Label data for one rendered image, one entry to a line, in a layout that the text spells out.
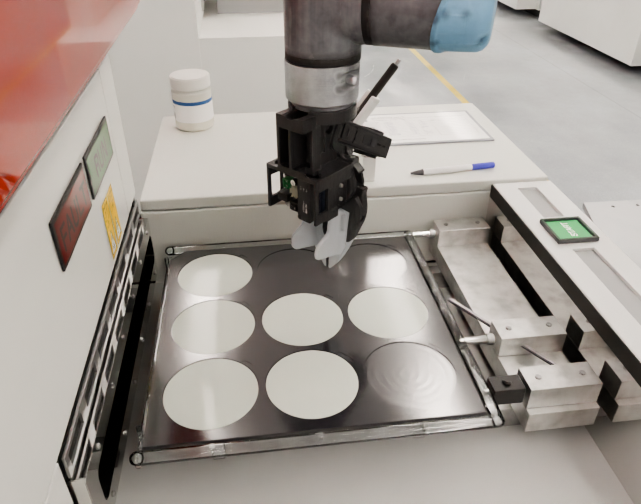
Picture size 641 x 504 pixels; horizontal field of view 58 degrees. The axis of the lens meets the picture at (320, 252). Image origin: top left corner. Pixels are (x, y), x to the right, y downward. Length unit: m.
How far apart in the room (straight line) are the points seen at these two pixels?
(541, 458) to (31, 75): 0.61
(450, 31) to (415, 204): 0.42
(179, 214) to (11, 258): 0.46
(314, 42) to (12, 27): 0.29
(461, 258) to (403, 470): 0.35
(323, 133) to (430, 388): 0.29
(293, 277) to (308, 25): 0.36
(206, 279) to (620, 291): 0.51
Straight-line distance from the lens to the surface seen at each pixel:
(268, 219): 0.88
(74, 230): 0.57
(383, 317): 0.73
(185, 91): 1.08
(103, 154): 0.70
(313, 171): 0.60
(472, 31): 0.54
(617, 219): 1.21
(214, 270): 0.82
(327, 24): 0.56
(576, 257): 0.79
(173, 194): 0.88
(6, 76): 0.34
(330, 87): 0.57
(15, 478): 0.45
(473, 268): 0.87
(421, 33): 0.54
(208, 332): 0.72
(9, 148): 0.33
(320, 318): 0.72
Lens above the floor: 1.36
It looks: 33 degrees down
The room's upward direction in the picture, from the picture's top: straight up
